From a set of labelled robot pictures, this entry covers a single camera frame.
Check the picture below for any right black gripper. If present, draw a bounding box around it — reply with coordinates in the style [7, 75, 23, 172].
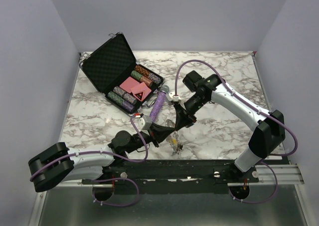
[173, 94, 208, 131]

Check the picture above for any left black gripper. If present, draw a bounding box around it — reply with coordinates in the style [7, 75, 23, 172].
[126, 121, 174, 154]

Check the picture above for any round metal keyring disc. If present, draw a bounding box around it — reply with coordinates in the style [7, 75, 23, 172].
[165, 119, 183, 155]

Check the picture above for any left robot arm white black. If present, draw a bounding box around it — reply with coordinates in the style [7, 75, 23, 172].
[28, 123, 174, 193]

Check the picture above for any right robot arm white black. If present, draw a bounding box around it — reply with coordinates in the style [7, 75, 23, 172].
[174, 70, 286, 182]

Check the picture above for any purple glitter microphone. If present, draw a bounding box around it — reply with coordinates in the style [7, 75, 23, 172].
[150, 85, 169, 122]

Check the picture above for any pink card box triangle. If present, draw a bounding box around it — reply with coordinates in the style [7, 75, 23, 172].
[131, 82, 152, 101]

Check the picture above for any pink card deck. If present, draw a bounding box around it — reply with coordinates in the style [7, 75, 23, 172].
[120, 77, 140, 92]

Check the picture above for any black poker chip case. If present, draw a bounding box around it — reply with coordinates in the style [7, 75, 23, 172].
[80, 32, 164, 115]

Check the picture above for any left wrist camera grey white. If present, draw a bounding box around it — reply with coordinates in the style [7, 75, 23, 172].
[138, 114, 153, 131]

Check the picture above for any black mounting base rail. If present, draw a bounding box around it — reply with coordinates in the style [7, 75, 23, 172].
[49, 158, 265, 196]

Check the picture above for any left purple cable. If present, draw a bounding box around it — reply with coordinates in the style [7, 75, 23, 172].
[29, 113, 150, 208]

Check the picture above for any purple cable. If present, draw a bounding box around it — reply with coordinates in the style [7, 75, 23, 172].
[174, 58, 299, 204]
[29, 113, 150, 208]

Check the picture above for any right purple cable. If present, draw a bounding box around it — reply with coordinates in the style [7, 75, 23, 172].
[174, 58, 299, 204]

